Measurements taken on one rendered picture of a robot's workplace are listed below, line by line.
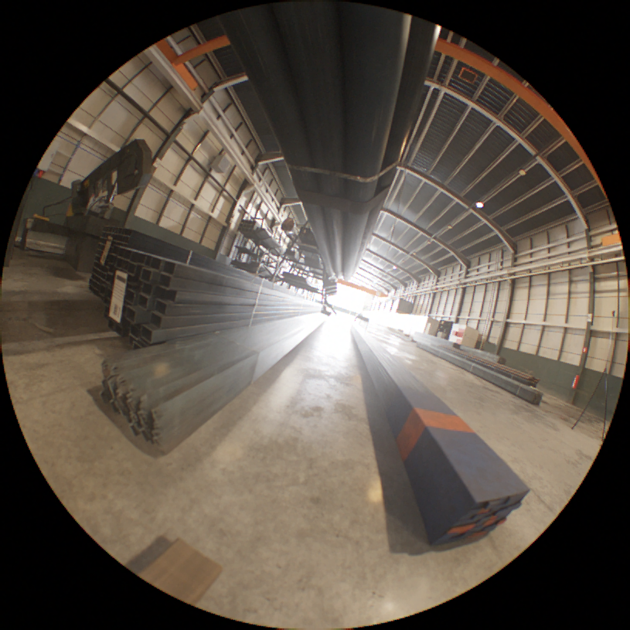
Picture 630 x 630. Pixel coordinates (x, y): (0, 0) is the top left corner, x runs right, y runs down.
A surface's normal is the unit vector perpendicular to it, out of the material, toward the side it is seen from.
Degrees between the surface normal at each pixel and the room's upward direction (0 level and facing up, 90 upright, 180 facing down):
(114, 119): 90
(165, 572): 1
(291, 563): 0
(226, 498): 0
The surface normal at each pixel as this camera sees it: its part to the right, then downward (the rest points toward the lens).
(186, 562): 0.30, -0.95
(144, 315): 0.95, 0.31
